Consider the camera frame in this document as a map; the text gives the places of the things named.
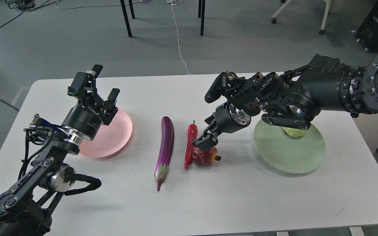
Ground purple eggplant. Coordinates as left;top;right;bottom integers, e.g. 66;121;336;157
155;116;175;191

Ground red chili pepper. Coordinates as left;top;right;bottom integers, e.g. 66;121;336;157
184;120;198;169

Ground red pomegranate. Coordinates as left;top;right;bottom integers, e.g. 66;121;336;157
192;147;221;167

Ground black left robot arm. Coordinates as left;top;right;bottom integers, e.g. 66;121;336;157
0;65;120;236

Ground green pink peach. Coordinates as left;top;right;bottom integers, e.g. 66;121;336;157
282;127;308;138

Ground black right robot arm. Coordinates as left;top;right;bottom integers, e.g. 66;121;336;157
193;54;378;151

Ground black cables on floor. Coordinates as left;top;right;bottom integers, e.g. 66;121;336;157
0;0;58;38

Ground pink plate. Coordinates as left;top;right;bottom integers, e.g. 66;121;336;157
79;109;133;158

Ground black table legs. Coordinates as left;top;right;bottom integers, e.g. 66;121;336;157
120;0;206;38

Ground white cable on floor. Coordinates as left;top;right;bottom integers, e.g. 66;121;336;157
166;0;194;75

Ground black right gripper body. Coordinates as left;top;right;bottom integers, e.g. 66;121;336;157
204;103;251;135

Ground white chair base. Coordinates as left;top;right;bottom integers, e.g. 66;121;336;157
270;0;334;35

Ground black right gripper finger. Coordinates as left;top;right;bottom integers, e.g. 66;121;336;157
192;131;220;151

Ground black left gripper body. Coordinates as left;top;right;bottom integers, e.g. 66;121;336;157
61;101;117;141

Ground green plate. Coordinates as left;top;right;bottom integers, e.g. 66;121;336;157
253;121;327;174

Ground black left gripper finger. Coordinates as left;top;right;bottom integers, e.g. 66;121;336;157
68;64;103;102
102;88;120;115

